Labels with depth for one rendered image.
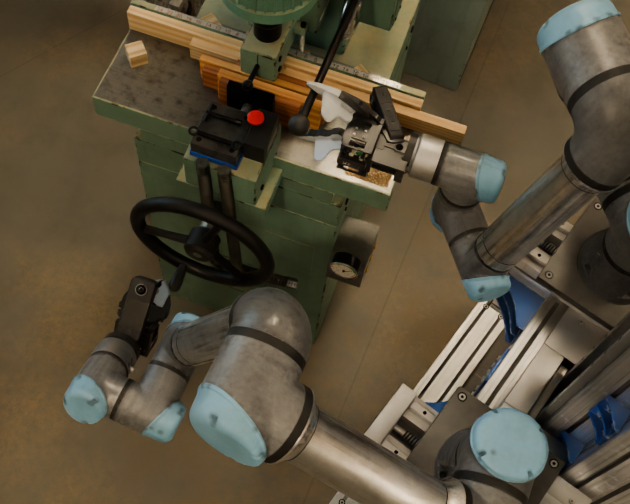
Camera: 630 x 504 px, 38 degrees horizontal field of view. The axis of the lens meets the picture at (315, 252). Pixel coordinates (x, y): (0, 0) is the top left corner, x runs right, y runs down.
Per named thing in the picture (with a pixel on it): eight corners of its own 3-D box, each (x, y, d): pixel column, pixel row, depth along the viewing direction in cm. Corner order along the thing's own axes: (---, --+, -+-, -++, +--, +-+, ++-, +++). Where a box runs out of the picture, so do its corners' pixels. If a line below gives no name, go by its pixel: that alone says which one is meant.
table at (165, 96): (73, 152, 174) (67, 135, 169) (138, 34, 187) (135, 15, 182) (372, 254, 169) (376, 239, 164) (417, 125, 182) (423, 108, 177)
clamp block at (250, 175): (183, 182, 170) (180, 157, 162) (210, 125, 175) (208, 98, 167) (257, 207, 168) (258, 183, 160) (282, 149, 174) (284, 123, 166)
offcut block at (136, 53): (131, 68, 176) (129, 58, 174) (126, 55, 178) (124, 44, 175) (148, 63, 177) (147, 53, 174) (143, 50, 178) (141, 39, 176)
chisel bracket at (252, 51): (239, 76, 171) (239, 48, 164) (265, 21, 177) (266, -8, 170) (276, 88, 171) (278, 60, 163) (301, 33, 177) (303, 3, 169)
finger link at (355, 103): (344, 94, 145) (382, 127, 149) (347, 87, 145) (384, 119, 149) (326, 103, 148) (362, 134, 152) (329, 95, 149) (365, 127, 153)
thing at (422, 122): (190, 57, 178) (189, 44, 175) (194, 49, 179) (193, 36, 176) (460, 145, 174) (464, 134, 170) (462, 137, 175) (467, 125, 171)
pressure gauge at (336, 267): (326, 276, 192) (330, 260, 185) (332, 261, 194) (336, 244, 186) (355, 286, 191) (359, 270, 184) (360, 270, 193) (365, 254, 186)
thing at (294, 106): (219, 105, 174) (218, 82, 167) (222, 99, 175) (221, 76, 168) (296, 131, 173) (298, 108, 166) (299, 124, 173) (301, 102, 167)
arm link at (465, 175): (488, 216, 152) (502, 191, 144) (426, 195, 153) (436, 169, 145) (499, 178, 155) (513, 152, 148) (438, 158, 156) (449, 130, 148)
